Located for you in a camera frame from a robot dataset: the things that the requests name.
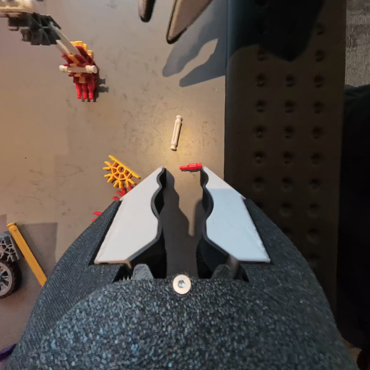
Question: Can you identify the grey toy wheel with tyre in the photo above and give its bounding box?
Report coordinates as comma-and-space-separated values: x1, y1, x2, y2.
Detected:
0, 260, 21, 299

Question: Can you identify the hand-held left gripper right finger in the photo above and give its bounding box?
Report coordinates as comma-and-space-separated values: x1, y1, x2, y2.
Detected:
199, 166, 271, 264

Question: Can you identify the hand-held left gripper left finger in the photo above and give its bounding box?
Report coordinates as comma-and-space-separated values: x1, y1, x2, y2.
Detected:
94, 166, 167, 265

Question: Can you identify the yellow fan connector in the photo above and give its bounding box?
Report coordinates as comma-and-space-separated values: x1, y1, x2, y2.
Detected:
103, 155, 141, 190

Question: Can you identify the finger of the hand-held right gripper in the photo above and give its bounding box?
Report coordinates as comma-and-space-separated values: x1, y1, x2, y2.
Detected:
166, 0, 213, 45
138, 0, 158, 23

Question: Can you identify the long yellow toy rod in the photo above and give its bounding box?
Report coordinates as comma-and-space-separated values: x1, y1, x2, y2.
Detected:
7, 222, 47, 287

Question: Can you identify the short white toy rod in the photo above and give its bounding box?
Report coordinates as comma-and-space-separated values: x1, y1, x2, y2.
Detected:
171, 115, 183, 151

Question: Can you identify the small red toy assembly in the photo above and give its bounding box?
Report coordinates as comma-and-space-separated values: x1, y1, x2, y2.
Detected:
59, 40, 99, 102

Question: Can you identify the black perforated tray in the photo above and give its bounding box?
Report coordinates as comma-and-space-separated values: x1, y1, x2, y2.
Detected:
224, 0, 347, 307

